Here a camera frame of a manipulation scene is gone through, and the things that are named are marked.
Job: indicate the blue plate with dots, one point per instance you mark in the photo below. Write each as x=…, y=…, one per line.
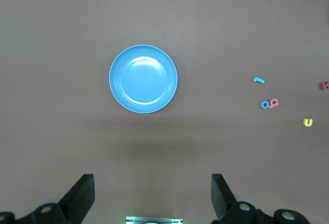
x=143, y=79

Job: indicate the teal foam letter l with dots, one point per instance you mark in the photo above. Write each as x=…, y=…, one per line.
x=259, y=80

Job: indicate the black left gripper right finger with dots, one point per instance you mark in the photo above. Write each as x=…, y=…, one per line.
x=223, y=203

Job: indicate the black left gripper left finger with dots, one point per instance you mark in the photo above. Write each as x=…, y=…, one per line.
x=79, y=195

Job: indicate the dark red foam letter k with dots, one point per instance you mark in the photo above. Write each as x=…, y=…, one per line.
x=323, y=85

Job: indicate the yellow foam letter u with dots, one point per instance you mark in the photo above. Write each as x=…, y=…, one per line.
x=308, y=125

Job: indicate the pink foam letter a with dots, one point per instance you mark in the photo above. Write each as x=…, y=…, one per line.
x=271, y=105

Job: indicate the blue foam letter o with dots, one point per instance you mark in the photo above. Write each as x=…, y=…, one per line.
x=262, y=105

